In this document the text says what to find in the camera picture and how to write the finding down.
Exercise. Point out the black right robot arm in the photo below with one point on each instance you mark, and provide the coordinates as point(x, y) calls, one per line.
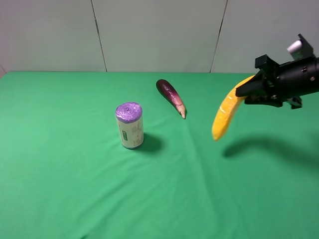
point(299, 77)

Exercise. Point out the yellow banana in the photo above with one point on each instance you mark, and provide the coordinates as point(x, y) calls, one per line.
point(226, 111)

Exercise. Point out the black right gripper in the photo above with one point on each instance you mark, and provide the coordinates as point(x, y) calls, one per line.
point(263, 88)

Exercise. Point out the purple garbage bag roll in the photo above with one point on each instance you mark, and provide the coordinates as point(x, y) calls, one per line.
point(129, 117)

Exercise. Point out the purple eggplant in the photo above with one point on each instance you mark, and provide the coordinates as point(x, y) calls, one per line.
point(169, 92)

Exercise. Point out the green tablecloth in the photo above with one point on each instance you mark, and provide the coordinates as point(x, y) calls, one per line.
point(64, 173)

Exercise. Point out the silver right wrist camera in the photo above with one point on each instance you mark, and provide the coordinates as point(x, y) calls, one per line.
point(301, 49)

